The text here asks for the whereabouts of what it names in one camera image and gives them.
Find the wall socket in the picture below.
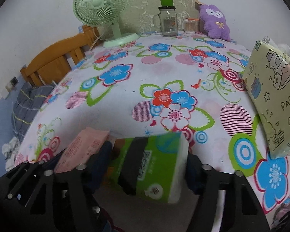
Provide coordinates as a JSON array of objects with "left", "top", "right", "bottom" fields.
[{"left": 6, "top": 77, "right": 19, "bottom": 93}]

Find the white standing fan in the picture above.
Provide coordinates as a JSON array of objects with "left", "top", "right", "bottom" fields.
[{"left": 268, "top": 37, "right": 290, "bottom": 60}]

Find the pink wipes pack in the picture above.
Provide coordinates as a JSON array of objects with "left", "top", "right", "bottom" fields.
[{"left": 54, "top": 127, "right": 110, "bottom": 174}]

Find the glass mug jar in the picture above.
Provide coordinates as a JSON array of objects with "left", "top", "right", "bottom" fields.
[{"left": 153, "top": 6, "right": 180, "bottom": 37}]

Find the purple plush rabbit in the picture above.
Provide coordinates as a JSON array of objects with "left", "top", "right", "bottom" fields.
[{"left": 195, "top": 0, "right": 232, "bottom": 41}]

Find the white fan cord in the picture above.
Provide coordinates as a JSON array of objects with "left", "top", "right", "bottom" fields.
[{"left": 89, "top": 26, "right": 105, "bottom": 52}]

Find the green patterned board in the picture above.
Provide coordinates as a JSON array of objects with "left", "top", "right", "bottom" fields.
[{"left": 127, "top": 0, "right": 199, "bottom": 35}]

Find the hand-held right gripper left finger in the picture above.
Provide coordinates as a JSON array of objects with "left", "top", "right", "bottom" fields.
[{"left": 22, "top": 141, "right": 114, "bottom": 232}]

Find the floral printed tablecloth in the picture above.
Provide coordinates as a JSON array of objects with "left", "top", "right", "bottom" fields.
[{"left": 13, "top": 30, "right": 290, "bottom": 230}]

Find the green desk fan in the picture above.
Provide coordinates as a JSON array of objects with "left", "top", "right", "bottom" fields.
[{"left": 73, "top": 0, "right": 139, "bottom": 48}]

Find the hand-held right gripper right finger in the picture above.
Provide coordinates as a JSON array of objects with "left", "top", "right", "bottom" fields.
[{"left": 184, "top": 153, "right": 271, "bottom": 232}]

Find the yellow cartoon print storage box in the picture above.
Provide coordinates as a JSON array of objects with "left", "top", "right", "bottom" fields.
[{"left": 242, "top": 37, "right": 290, "bottom": 159}]

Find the grey plaid bedding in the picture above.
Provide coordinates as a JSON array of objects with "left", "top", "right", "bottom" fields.
[{"left": 12, "top": 82, "right": 61, "bottom": 141}]

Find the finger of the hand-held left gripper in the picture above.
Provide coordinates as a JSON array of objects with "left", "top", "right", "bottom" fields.
[
  {"left": 38, "top": 147, "right": 68, "bottom": 174},
  {"left": 90, "top": 204, "right": 126, "bottom": 232}
]

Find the green white tissue pack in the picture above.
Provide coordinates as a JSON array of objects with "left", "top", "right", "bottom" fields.
[{"left": 107, "top": 132, "right": 189, "bottom": 204}]

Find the white cloth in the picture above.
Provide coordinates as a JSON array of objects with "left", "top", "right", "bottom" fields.
[{"left": 2, "top": 138, "right": 22, "bottom": 171}]

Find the small jar with orange lid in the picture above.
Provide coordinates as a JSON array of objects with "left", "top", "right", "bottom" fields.
[{"left": 183, "top": 17, "right": 200, "bottom": 34}]

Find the wooden headboard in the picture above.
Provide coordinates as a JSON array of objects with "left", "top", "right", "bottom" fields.
[{"left": 20, "top": 25, "right": 104, "bottom": 87}]

